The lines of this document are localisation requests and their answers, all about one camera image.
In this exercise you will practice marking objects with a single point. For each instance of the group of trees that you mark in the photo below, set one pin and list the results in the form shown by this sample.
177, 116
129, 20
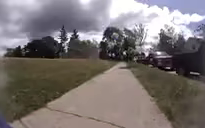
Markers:
121, 43

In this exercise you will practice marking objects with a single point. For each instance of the grey concrete sidewalk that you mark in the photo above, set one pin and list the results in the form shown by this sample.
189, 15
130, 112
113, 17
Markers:
110, 100

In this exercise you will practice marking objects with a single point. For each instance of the row of trees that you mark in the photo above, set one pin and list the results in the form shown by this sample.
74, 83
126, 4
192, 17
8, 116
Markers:
50, 46

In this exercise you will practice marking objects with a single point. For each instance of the dark red car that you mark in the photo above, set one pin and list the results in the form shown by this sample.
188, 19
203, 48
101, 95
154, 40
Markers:
162, 60

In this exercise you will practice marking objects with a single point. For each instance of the grass field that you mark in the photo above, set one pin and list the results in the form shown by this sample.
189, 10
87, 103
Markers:
40, 80

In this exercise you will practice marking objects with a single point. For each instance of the grass verge strip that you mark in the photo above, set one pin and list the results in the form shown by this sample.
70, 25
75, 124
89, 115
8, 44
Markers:
170, 91

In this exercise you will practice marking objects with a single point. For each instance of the dark vehicle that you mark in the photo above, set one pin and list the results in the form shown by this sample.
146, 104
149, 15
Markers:
193, 61

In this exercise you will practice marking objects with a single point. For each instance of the building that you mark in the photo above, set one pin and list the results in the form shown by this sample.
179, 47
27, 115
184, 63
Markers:
193, 43

